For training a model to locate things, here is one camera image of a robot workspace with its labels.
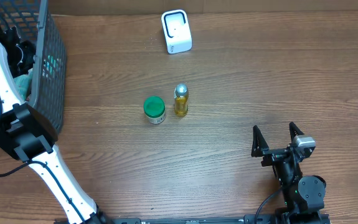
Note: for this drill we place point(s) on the green lid jar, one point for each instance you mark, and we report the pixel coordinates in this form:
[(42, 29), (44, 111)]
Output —
[(154, 109)]

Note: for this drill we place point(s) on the white barcode scanner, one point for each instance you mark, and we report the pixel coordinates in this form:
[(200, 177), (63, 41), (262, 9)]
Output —
[(177, 31)]

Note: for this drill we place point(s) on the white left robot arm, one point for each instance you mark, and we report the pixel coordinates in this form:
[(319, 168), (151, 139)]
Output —
[(28, 136)]

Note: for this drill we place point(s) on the yellow liquid bottle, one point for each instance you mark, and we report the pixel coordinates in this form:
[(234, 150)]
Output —
[(181, 96)]

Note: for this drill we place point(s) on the mint green wipes pack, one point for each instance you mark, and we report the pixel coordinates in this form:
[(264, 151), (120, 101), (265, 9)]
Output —
[(23, 84)]

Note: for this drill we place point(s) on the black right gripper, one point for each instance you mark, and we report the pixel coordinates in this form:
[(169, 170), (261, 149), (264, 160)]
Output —
[(272, 155)]

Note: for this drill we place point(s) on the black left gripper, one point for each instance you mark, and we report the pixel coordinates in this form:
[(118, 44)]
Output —
[(30, 48)]

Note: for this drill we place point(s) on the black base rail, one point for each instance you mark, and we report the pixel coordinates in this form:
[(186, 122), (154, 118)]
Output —
[(197, 221)]

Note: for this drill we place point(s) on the dark grey plastic basket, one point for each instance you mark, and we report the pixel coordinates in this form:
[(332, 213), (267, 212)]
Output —
[(34, 23)]

